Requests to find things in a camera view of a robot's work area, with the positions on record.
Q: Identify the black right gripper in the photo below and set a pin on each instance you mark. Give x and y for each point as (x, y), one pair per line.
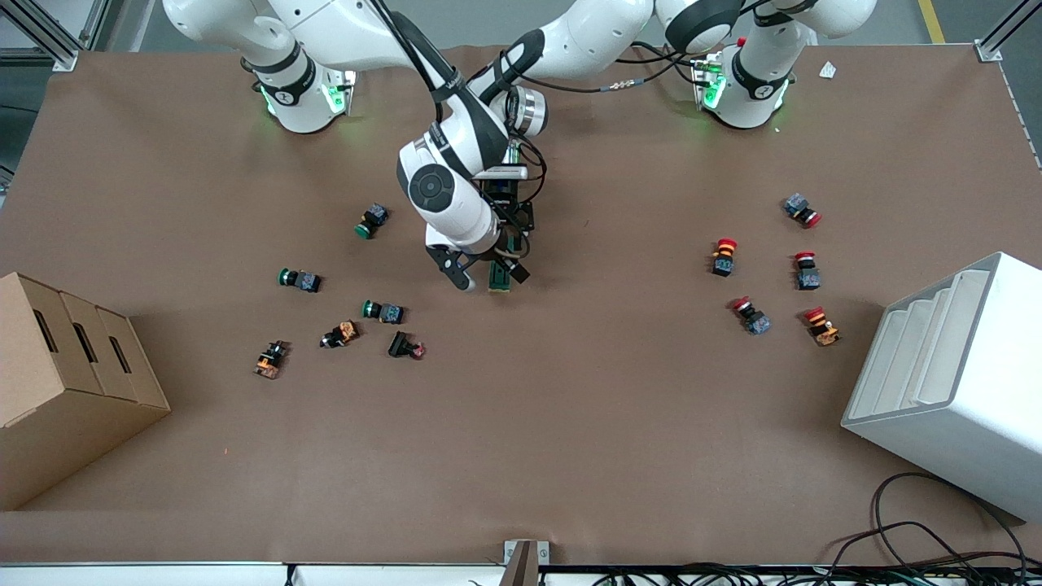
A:
(507, 262)

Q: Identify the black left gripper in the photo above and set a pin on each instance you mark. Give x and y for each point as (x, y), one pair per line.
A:
(498, 194)

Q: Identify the green load switch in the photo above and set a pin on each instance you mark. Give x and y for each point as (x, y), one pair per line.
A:
(499, 279)

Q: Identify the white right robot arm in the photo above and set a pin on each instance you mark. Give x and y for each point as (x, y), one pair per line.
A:
(444, 183)

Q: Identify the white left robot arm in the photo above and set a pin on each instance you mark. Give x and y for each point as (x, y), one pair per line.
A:
(586, 37)

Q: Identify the green push button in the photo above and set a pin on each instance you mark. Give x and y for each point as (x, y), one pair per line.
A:
(299, 279)
(373, 220)
(383, 311)

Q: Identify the black button with red lamp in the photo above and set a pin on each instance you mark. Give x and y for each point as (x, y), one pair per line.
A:
(404, 345)

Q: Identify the black orange push button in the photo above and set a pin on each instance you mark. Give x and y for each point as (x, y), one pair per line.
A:
(340, 334)
(271, 359)

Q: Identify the red button orange block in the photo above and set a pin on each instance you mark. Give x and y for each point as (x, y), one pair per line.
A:
(724, 256)
(822, 326)

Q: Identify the red button grey block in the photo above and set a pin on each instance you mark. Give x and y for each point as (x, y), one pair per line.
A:
(802, 209)
(751, 316)
(807, 271)

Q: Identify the white paper scrap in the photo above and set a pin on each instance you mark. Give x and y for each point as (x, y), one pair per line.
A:
(828, 70)

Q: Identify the white tiered plastic rack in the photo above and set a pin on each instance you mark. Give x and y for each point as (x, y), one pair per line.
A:
(952, 382)

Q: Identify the brown cardboard box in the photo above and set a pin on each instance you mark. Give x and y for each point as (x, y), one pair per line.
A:
(65, 391)

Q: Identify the metal table edge bracket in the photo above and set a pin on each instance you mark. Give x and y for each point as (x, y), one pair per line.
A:
(525, 560)

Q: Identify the aluminium frame profile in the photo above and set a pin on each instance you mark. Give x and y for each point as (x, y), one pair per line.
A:
(1005, 32)
(49, 37)

